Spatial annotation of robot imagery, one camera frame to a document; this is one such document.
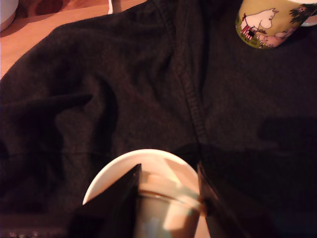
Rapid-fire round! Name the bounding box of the turquoise coffee capsule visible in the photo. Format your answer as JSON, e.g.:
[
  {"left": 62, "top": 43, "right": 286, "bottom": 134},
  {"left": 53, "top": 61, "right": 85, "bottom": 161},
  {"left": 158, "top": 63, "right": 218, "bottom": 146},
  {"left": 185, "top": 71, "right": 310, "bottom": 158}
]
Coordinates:
[{"left": 134, "top": 171, "right": 207, "bottom": 238}]

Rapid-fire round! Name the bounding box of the white coffee cup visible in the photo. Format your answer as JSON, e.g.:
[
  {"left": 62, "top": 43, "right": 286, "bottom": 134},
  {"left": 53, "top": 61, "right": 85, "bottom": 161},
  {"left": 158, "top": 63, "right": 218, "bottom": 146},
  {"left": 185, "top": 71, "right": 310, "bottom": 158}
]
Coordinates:
[{"left": 82, "top": 148, "right": 210, "bottom": 238}]

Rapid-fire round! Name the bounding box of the dark grey cloth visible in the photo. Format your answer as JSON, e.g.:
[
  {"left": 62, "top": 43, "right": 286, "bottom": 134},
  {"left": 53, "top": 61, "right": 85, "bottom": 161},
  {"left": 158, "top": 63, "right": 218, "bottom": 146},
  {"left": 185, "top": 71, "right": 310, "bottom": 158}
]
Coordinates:
[{"left": 0, "top": 0, "right": 317, "bottom": 238}]

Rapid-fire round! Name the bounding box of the green cartoon print mug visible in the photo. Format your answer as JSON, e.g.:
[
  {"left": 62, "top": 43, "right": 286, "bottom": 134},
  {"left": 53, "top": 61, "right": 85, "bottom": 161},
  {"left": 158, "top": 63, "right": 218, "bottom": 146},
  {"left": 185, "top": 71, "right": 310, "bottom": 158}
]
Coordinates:
[{"left": 234, "top": 0, "right": 317, "bottom": 50}]

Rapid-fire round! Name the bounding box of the white round container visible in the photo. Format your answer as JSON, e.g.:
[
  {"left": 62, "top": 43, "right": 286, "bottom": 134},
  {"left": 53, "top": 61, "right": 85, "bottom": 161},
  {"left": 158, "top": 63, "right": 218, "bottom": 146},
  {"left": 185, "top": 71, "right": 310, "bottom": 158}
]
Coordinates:
[{"left": 0, "top": 0, "right": 18, "bottom": 32}]

